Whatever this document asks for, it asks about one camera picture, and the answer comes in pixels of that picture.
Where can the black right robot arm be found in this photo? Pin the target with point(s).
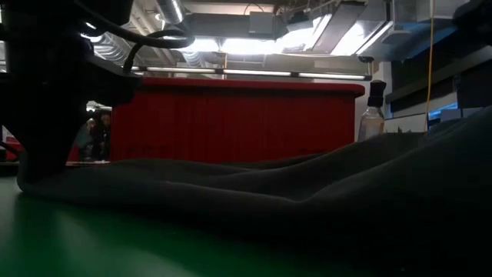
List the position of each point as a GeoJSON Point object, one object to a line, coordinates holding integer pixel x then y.
{"type": "Point", "coordinates": [476, 15]}

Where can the pale rectangular panel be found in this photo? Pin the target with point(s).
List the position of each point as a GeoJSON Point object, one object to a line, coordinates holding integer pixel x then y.
{"type": "Point", "coordinates": [457, 114]}

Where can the black garment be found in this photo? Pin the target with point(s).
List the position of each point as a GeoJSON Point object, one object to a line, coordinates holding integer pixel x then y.
{"type": "Point", "coordinates": [307, 200]}

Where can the red plastic laundry bin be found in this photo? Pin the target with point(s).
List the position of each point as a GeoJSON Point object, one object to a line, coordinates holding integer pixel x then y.
{"type": "Point", "coordinates": [238, 123]}

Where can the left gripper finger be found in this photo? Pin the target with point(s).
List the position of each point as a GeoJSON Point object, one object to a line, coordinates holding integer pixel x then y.
{"type": "Point", "coordinates": [46, 146]}

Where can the person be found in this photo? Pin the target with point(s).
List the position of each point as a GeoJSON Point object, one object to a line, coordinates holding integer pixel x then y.
{"type": "Point", "coordinates": [98, 134]}

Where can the clear spray bottle black top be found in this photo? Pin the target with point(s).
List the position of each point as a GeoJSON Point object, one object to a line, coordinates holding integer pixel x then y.
{"type": "Point", "coordinates": [372, 123]}

